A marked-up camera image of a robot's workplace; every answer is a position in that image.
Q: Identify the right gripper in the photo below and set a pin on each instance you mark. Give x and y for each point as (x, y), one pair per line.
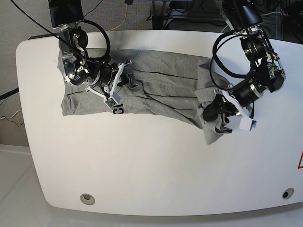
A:
(108, 80)

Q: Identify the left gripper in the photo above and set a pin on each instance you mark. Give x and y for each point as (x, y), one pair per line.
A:
(230, 100)

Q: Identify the grey T-shirt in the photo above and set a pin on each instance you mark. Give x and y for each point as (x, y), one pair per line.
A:
(173, 85)

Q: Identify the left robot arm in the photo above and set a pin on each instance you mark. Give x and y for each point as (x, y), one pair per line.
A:
(266, 71)

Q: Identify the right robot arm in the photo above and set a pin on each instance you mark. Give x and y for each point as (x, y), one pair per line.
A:
(78, 67)

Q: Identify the black table leg base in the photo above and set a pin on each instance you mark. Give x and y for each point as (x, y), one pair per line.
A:
(158, 22)

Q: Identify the right table grommet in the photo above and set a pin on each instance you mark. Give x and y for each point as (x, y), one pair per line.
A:
(288, 193)

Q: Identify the table grommet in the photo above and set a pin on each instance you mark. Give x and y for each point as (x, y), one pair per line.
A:
(288, 193)
(87, 199)

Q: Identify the left table grommet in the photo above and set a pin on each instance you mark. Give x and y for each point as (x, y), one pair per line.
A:
(87, 199)

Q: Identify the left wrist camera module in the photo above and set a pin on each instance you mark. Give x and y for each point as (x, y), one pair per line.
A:
(112, 101)

